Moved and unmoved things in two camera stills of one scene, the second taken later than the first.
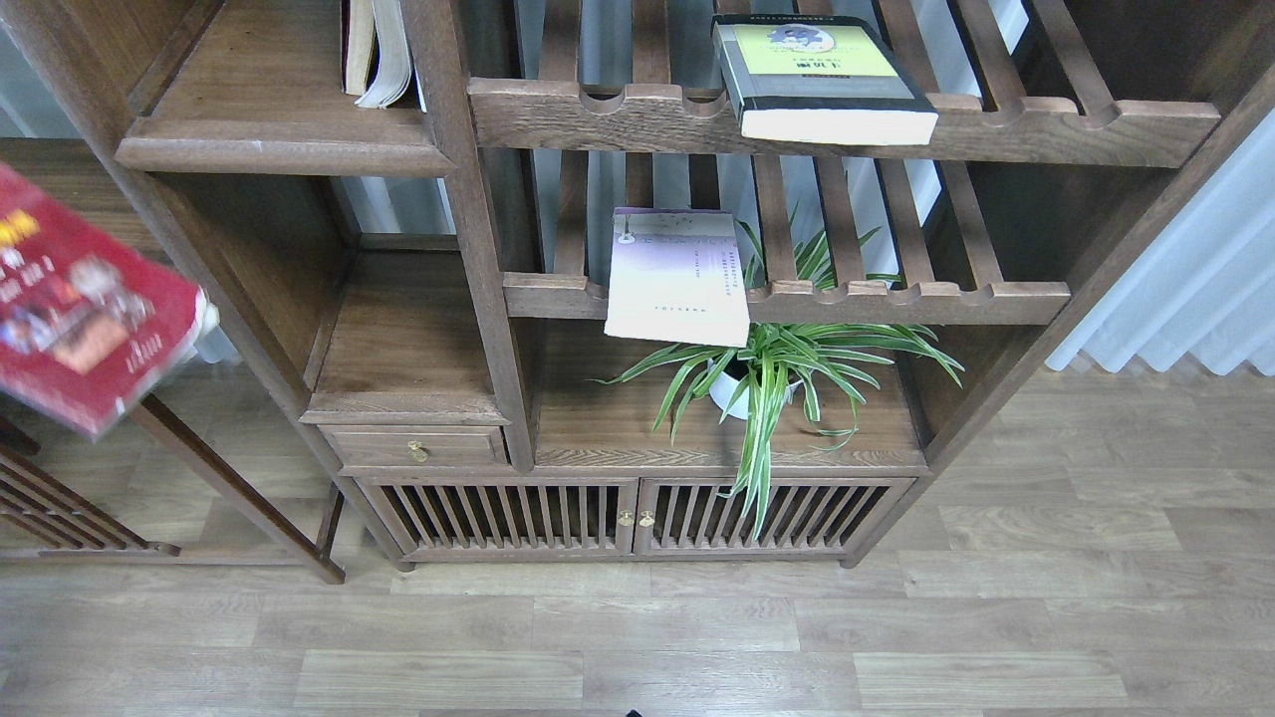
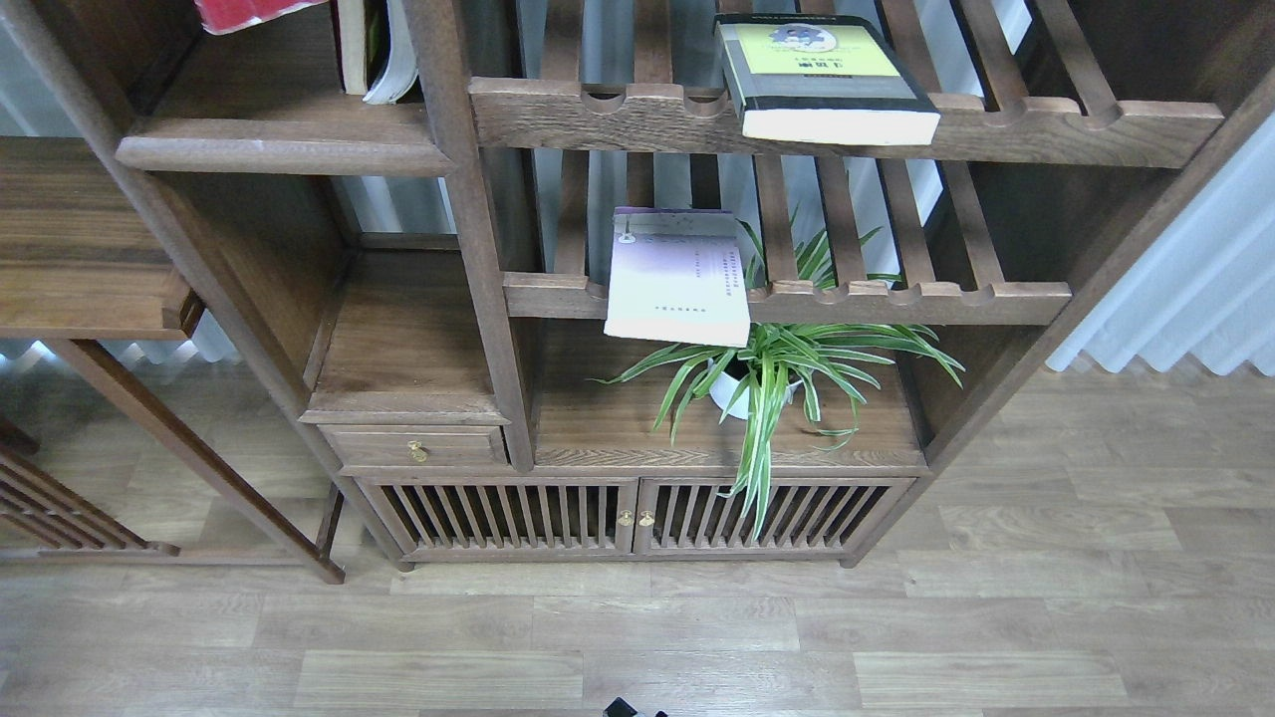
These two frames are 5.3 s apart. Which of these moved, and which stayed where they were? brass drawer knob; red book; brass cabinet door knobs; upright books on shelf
Moved: red book
Stayed: upright books on shelf; brass cabinet door knobs; brass drawer knob
